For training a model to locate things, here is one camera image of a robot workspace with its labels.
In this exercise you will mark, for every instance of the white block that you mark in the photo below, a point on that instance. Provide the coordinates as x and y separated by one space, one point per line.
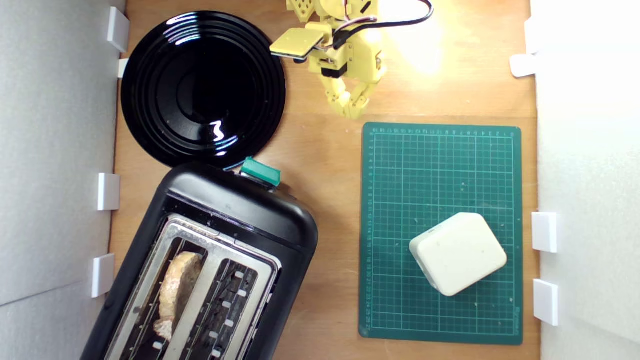
457 252

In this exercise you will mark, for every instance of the black plate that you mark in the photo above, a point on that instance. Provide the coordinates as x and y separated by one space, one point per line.
200 90

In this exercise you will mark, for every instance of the brown bread slice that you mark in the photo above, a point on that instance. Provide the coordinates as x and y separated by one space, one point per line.
180 285

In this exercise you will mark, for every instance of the black two-slot toaster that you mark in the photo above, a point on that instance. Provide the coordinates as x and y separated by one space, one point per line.
235 205

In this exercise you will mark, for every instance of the yellow wrist camera mount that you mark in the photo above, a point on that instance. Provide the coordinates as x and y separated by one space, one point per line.
296 42

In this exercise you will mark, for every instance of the green cutting mat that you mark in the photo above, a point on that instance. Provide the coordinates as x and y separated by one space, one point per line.
440 175

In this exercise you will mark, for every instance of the white wall clip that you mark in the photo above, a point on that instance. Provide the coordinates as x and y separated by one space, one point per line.
122 67
522 65
532 35
117 29
108 191
103 275
544 232
545 302

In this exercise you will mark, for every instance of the green toaster lever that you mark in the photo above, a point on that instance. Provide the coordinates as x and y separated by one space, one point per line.
260 171

